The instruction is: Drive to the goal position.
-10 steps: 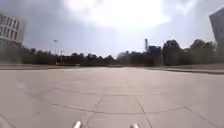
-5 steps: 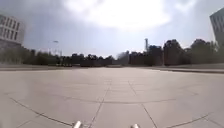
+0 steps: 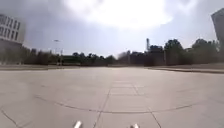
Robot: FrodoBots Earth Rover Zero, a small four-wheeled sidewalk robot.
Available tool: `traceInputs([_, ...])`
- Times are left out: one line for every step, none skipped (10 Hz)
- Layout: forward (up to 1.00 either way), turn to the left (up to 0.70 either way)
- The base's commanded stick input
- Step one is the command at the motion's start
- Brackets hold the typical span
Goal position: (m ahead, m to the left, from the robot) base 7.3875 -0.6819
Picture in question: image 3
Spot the row of trees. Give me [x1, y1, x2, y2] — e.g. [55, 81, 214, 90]
[0, 38, 224, 67]

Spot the grey stone slab plaza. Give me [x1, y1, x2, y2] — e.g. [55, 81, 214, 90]
[0, 66, 224, 128]

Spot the tall slim tower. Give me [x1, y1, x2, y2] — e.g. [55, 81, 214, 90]
[145, 37, 151, 52]

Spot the street lamp pole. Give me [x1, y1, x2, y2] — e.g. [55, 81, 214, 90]
[52, 39, 64, 66]

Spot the low flat planting bed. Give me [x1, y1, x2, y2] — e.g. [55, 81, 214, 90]
[148, 66, 224, 75]

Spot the white building with window grid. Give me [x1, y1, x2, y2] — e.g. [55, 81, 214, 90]
[0, 13, 27, 64]

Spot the grey building with window grid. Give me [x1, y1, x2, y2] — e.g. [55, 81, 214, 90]
[210, 7, 224, 44]

